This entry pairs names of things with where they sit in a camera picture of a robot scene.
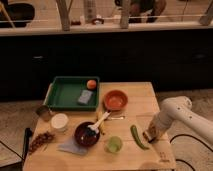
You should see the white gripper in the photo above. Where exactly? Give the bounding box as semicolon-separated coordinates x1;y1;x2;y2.
148;115;166;135

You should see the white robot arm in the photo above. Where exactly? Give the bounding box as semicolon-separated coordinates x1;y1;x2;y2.
148;96;213;142

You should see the red orange bowl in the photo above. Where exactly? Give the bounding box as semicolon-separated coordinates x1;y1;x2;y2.
103;90;128;111

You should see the dark maroon bowl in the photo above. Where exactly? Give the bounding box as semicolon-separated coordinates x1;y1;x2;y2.
74;122;100;148

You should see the green cucumber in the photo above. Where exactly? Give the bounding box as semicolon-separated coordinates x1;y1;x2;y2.
130;125;149;150

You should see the small metal utensil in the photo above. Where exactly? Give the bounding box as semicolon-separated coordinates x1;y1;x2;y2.
106;116;125;120

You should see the light green cup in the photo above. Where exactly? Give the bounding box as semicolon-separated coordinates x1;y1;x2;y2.
106;136;123;153

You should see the yellow banana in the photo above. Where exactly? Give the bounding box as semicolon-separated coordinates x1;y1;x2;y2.
96;111;105;135

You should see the white plastic spoon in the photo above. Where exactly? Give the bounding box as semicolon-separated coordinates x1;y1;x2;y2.
88;112;110;133

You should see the orange fruit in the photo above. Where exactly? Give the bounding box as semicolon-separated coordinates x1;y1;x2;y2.
87;80;97;90

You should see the blue grey sponge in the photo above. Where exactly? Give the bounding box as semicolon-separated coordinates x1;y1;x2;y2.
78;90;93;105

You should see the grey blue cloth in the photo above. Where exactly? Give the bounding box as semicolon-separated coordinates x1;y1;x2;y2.
58;137;88;155

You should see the white round container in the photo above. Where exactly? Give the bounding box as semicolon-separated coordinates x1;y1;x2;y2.
51;113;69;132

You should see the green plastic tray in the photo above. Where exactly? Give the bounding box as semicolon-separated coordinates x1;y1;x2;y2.
45;76;99;111

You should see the bunch of dark grapes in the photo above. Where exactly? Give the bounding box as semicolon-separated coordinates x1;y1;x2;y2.
28;132;54;154

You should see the small metal cup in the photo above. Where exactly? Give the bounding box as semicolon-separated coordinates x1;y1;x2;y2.
36;105;51;122

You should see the black chair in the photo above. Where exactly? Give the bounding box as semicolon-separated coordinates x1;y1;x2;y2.
0;0;35;28

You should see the black floor cable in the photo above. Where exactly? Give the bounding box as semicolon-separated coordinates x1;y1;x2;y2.
169;133;213;171

